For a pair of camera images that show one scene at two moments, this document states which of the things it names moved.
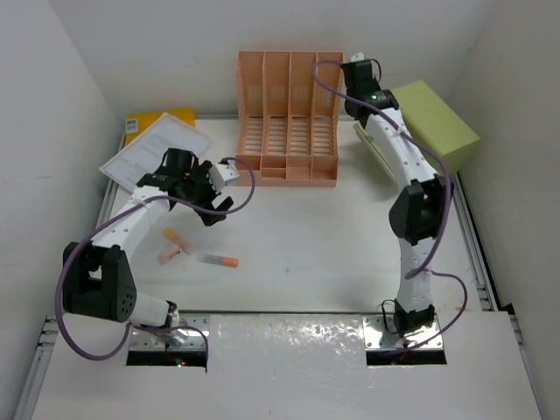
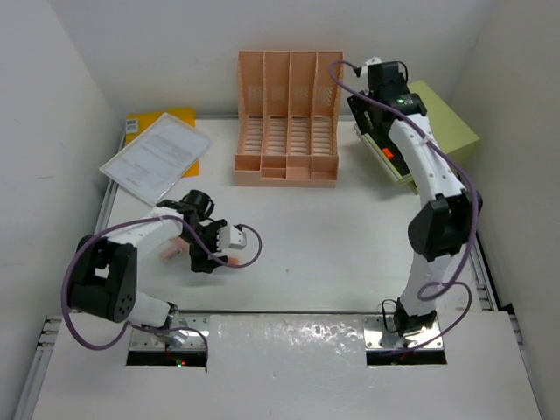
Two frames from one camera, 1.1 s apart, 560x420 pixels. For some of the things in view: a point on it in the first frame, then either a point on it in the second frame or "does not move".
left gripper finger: (209, 218) to (200, 262)
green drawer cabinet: (425, 114) does not move
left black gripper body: (199, 191) to (209, 234)
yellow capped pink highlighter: (171, 234) does not move
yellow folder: (136, 123) does not move
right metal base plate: (381, 334) does not move
